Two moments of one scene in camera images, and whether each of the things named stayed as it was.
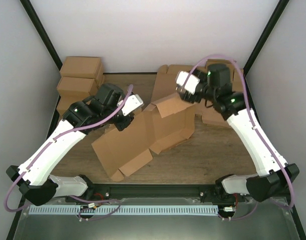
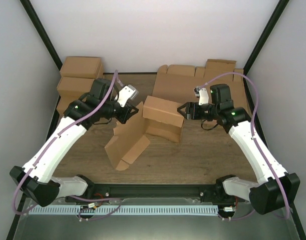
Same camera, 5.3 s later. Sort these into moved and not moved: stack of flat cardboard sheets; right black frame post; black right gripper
Moved: black right gripper
Not moved: right black frame post; stack of flat cardboard sheets
